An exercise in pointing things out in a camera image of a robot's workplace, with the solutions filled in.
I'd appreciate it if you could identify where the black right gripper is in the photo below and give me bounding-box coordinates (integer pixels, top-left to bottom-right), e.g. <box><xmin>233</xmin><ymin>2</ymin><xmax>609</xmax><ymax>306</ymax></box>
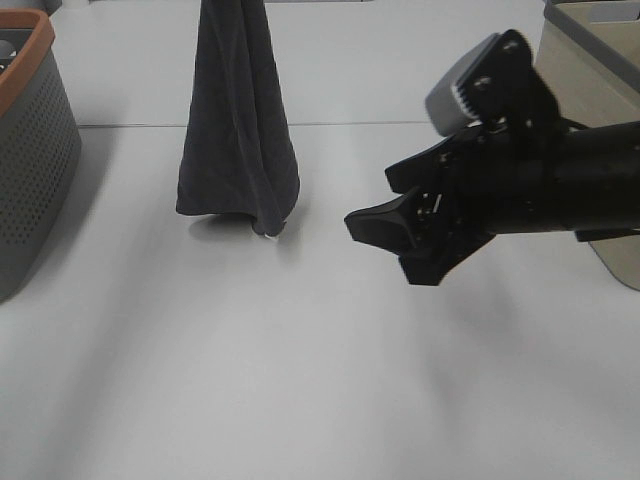
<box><xmin>343</xmin><ymin>123</ymin><xmax>546</xmax><ymax>287</ymax></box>

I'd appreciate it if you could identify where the dark grey towel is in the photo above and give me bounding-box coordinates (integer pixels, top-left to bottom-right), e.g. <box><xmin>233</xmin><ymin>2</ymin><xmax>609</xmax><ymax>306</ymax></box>
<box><xmin>176</xmin><ymin>1</ymin><xmax>300</xmax><ymax>237</ymax></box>

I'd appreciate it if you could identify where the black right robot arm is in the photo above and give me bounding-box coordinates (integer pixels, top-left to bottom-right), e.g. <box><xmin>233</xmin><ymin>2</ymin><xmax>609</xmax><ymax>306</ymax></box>
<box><xmin>345</xmin><ymin>122</ymin><xmax>639</xmax><ymax>286</ymax></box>

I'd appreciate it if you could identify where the beige basket grey rim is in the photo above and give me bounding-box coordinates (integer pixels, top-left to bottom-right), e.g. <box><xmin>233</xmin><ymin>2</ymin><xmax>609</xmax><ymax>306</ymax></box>
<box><xmin>535</xmin><ymin>1</ymin><xmax>639</xmax><ymax>290</ymax></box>

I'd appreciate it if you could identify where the grey perforated basket orange rim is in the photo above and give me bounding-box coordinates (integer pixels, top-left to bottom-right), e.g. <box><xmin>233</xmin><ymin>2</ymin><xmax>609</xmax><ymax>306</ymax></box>
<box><xmin>1</xmin><ymin>8</ymin><xmax>82</xmax><ymax>300</ymax></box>

